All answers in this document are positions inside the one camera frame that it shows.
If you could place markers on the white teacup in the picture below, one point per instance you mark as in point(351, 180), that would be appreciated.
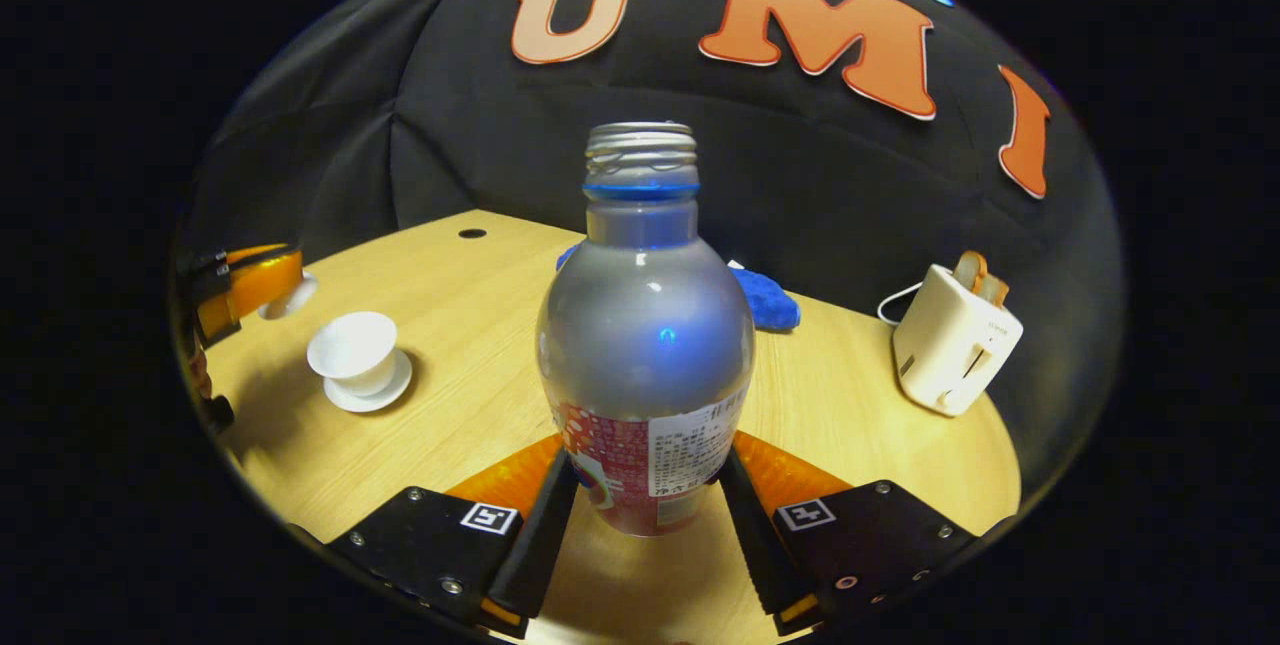
point(350, 345)

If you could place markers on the white teacup lid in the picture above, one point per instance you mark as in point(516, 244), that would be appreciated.
point(295, 300)

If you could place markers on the toast slice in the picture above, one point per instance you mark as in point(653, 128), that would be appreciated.
point(970, 270)
point(995, 290)

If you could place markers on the white saucer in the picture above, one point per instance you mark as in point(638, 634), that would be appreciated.
point(385, 395)

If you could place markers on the blue towel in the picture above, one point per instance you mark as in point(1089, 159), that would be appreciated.
point(770, 300)

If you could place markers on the silver water bottle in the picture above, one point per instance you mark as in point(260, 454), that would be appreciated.
point(645, 325)

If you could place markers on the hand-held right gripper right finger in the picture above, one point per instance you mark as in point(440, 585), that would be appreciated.
point(760, 545)

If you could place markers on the black backdrop cloth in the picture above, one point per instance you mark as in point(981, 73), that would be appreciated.
point(480, 125)

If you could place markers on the white toaster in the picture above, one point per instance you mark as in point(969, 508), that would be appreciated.
point(950, 345)

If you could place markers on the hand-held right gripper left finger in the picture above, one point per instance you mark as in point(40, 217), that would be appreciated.
point(535, 545)

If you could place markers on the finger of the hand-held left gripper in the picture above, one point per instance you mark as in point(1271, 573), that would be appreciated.
point(265, 285)
point(205, 260)

